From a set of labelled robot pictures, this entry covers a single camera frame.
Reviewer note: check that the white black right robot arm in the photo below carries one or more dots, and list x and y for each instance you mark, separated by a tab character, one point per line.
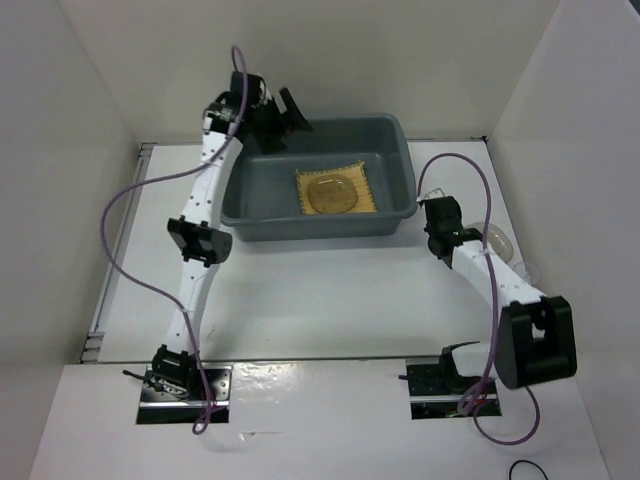
535	334

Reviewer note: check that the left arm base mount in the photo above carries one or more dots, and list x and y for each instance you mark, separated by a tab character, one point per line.
163	403

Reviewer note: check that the grey plastic bin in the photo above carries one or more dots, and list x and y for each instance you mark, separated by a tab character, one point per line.
262	203

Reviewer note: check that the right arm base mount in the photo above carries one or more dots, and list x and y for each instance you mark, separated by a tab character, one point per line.
435	384

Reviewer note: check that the yellow woven bamboo mat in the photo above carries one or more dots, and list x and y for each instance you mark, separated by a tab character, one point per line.
355	172

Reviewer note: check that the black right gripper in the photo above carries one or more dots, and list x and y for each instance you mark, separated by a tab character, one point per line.
428	229

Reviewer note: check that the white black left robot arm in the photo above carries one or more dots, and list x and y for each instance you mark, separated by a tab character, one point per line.
246	111

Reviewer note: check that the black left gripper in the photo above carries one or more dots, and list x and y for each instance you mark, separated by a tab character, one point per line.
291	118

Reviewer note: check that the clear plastic cup upper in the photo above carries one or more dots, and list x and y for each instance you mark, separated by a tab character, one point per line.
528	272

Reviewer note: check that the clear glass plate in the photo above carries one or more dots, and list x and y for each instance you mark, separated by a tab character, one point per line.
330	194
500	243

